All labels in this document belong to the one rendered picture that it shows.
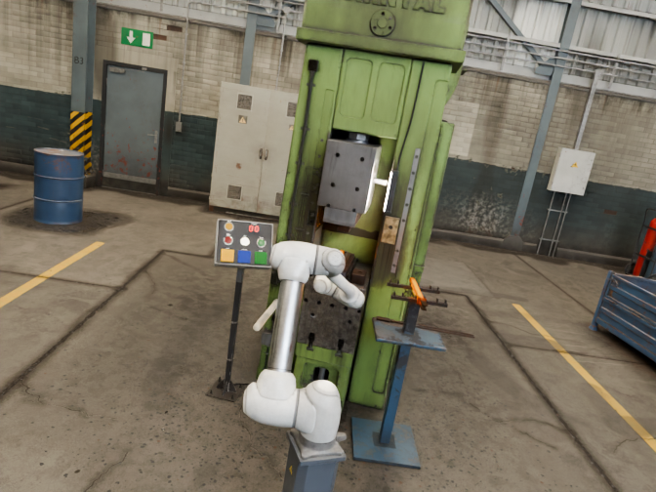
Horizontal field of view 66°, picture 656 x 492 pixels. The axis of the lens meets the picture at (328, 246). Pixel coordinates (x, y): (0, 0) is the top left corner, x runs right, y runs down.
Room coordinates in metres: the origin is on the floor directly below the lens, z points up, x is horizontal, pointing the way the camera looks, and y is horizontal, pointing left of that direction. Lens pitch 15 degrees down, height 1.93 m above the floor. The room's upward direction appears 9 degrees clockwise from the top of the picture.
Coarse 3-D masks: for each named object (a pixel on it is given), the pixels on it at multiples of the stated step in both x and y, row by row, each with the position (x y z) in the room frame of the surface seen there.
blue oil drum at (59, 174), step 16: (48, 160) 6.02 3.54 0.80; (64, 160) 6.09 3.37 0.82; (80, 160) 6.28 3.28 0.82; (48, 176) 6.02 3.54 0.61; (64, 176) 6.09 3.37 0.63; (80, 176) 6.29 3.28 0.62; (48, 192) 6.02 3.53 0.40; (64, 192) 6.10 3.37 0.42; (80, 192) 6.30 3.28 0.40; (48, 208) 6.02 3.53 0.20; (64, 208) 6.10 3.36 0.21; (80, 208) 6.32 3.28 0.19; (64, 224) 6.10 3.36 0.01
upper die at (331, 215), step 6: (324, 210) 3.02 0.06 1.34; (330, 210) 3.01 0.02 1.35; (336, 210) 3.01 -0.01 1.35; (342, 210) 3.00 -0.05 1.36; (354, 210) 3.06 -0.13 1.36; (324, 216) 3.02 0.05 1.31; (330, 216) 3.01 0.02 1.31; (336, 216) 3.01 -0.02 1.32; (342, 216) 3.00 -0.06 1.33; (348, 216) 3.00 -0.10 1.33; (354, 216) 2.99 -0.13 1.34; (360, 216) 3.32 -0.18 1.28; (330, 222) 3.01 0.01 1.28; (336, 222) 3.01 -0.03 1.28; (342, 222) 3.00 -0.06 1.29; (348, 222) 3.00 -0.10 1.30; (354, 222) 2.99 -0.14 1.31
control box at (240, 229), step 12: (216, 228) 2.97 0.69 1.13; (240, 228) 2.95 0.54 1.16; (264, 228) 3.00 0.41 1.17; (216, 240) 2.87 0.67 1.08; (240, 240) 2.91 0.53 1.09; (252, 240) 2.94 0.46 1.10; (264, 240) 2.96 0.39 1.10; (216, 252) 2.83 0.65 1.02; (252, 252) 2.90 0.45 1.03; (216, 264) 2.80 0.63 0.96; (228, 264) 2.83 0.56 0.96; (240, 264) 2.85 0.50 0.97; (252, 264) 2.87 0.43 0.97
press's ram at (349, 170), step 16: (336, 144) 3.02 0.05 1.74; (352, 144) 3.00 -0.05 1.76; (368, 144) 3.15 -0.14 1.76; (336, 160) 3.01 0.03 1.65; (352, 160) 3.00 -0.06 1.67; (368, 160) 2.99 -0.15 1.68; (336, 176) 3.01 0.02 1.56; (352, 176) 3.00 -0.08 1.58; (368, 176) 2.99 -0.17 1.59; (320, 192) 3.02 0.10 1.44; (336, 192) 3.01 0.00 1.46; (352, 192) 3.00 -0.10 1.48; (368, 192) 2.99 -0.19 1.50; (336, 208) 3.01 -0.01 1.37; (352, 208) 3.00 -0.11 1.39
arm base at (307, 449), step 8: (296, 432) 1.82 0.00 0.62; (344, 432) 1.86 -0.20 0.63; (296, 440) 1.78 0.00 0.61; (304, 440) 1.74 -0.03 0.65; (336, 440) 1.81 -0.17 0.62; (304, 448) 1.73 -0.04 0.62; (312, 448) 1.72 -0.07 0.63; (320, 448) 1.73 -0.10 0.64; (328, 448) 1.74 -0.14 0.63; (336, 448) 1.76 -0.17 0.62; (304, 456) 1.69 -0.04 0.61; (312, 456) 1.71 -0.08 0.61; (320, 456) 1.72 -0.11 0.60
